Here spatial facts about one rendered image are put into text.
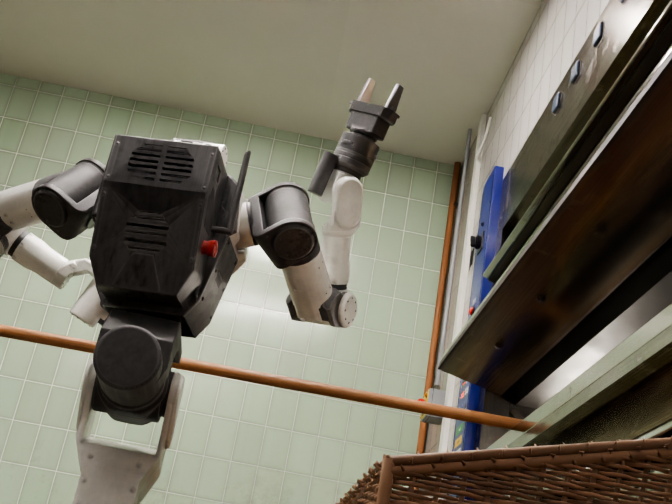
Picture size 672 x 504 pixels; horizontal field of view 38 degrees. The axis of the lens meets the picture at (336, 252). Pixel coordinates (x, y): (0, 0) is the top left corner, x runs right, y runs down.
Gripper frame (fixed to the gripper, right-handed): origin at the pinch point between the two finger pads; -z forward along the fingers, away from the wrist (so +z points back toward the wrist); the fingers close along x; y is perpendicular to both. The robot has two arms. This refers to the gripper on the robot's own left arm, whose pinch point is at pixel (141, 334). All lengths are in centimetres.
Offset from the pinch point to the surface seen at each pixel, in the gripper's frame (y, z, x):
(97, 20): -80, -45, -136
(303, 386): 38.4, -16.7, 4.2
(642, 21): 115, 32, -67
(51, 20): -100, -44, -136
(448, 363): 66, -54, -18
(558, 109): 93, -18, -79
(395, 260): 20, -141, -89
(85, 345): -12.5, 3.3, 5.2
